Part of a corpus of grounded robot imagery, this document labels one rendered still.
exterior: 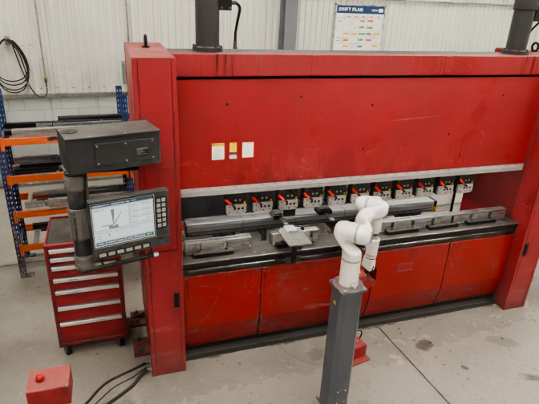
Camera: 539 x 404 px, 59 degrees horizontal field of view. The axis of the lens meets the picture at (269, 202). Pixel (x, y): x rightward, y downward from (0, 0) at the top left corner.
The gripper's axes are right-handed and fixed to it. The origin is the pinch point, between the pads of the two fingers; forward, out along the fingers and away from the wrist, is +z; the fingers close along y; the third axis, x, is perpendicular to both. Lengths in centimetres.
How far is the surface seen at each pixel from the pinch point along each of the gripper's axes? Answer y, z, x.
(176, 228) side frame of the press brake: -45, -43, -134
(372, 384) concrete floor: 41, 72, -11
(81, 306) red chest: -86, 35, -193
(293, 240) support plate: -31, -23, -49
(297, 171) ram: -50, -69, -40
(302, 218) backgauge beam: -69, -14, -16
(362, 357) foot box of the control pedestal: 15, 73, -1
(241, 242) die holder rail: -55, -13, -80
